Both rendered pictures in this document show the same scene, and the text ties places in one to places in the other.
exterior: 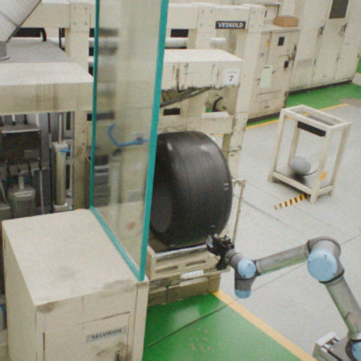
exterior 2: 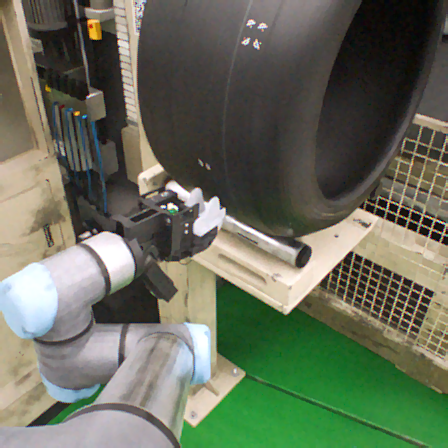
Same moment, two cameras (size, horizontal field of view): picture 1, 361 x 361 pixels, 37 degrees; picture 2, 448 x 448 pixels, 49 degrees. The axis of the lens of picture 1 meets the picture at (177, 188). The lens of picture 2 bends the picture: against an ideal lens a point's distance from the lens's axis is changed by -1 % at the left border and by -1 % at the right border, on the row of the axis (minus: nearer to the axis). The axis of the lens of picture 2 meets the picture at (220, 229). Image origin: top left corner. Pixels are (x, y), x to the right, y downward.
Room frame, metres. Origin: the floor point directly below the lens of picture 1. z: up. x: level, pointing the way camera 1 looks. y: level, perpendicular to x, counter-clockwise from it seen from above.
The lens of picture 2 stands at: (2.04, -0.77, 1.49)
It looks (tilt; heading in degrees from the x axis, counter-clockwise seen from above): 39 degrees down; 70
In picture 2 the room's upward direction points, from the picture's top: straight up
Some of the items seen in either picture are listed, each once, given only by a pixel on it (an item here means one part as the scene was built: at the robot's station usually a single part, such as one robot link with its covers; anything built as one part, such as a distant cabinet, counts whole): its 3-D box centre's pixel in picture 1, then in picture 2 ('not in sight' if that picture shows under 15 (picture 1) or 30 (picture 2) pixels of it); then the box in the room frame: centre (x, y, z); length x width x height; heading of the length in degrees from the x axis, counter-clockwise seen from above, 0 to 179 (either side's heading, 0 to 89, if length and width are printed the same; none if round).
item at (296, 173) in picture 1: (307, 153); not in sight; (5.14, -1.27, 0.40); 0.60 x 0.35 x 0.80; 44
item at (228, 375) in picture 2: not in sight; (191, 374); (2.30, 0.23, 0.02); 0.27 x 0.27 x 0.04; 29
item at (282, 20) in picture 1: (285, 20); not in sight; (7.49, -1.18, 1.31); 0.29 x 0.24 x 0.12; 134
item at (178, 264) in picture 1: (179, 261); (228, 243); (2.32, -0.05, 0.83); 0.36 x 0.09 x 0.06; 119
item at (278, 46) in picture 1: (257, 71); not in sight; (7.38, -0.90, 0.62); 0.91 x 0.58 x 1.25; 134
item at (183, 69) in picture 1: (180, 69); not in sight; (2.76, 0.05, 1.71); 0.61 x 0.25 x 0.15; 119
